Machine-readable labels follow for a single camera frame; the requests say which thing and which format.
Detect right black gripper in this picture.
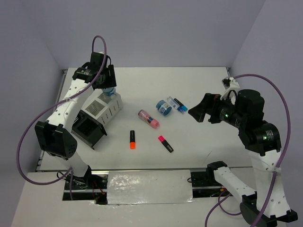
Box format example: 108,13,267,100
187,91,244,126

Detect pink capped marker bottle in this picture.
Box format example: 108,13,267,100
138,110,160,129

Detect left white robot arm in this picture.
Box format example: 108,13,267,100
35,52,116,189

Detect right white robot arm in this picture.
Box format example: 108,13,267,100
188,89,298,227

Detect blue capped pen pack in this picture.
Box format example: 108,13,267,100
167,96,187,114

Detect white mesh organizer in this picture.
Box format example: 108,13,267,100
81,91,123,126

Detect pink highlighter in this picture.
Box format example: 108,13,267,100
158,136,174,153

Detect black mesh organizer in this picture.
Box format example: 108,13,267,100
72,110,107,149

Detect orange highlighter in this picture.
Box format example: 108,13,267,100
130,130,136,149

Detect silver foil cover plate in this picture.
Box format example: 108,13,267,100
107,170,193,205

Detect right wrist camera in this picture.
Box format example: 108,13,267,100
221,77,240,100

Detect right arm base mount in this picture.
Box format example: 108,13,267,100
187,161,227,198

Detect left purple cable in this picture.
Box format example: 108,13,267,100
15,35,107,201

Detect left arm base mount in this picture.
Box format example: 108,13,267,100
62,174,108,205

